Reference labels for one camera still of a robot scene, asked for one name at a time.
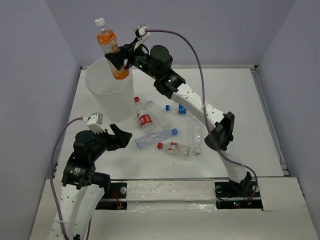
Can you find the clear ribbed white cap bottle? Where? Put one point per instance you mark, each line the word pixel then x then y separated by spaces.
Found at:
pixel 196 135

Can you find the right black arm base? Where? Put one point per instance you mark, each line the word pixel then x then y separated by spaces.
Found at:
pixel 227 199

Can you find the white octagonal plastic bin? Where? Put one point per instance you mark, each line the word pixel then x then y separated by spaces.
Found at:
pixel 115 96

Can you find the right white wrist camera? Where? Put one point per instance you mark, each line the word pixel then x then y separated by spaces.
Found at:
pixel 142 34

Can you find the aluminium table frame rail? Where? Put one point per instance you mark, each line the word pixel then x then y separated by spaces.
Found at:
pixel 229 90

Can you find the red cap red label bottle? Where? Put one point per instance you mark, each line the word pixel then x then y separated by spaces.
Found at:
pixel 143 116

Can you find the crushed red cap cola bottle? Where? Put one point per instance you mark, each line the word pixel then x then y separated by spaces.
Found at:
pixel 174 149

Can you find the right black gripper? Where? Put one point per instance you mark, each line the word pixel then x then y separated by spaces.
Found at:
pixel 118 58

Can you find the orange tea bottle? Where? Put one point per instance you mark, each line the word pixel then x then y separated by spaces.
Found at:
pixel 107 41

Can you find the blue label water bottle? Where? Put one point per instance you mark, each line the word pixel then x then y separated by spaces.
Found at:
pixel 176 109

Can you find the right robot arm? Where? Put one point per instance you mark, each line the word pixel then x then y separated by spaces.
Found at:
pixel 157 64

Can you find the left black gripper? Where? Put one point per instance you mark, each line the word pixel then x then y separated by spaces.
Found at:
pixel 122 137

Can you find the clear unlabelled crushed bottle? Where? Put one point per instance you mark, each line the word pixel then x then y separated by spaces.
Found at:
pixel 159 115

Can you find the clear bottle blue cap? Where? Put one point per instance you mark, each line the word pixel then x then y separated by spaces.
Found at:
pixel 150 139

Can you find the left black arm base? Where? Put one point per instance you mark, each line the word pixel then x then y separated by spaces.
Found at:
pixel 115 199

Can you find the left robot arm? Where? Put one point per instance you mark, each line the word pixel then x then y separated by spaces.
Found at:
pixel 83 187

